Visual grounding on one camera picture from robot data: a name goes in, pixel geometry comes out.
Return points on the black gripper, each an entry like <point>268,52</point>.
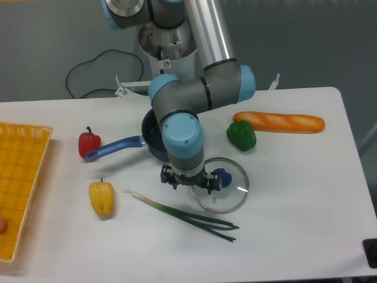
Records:
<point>211,182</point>

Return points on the green onion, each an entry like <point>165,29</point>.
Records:
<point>211,225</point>

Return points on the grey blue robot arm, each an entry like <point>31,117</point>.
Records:
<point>177,103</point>

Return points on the glass pot lid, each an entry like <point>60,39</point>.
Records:
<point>234,188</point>

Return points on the green bell pepper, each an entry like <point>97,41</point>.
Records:
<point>241,134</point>

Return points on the yellow bell pepper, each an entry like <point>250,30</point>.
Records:
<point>102,198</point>

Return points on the orange baguette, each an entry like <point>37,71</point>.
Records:
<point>282,123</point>

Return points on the red bell pepper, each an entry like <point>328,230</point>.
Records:
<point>88,141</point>

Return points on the yellow woven basket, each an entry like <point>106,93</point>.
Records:
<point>23,148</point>

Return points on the black corner device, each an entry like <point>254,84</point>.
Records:
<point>370,248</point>

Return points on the dark saucepan blue handle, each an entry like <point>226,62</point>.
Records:
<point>151,137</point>

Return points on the white right mounting bracket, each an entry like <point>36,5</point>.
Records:
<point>275,82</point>

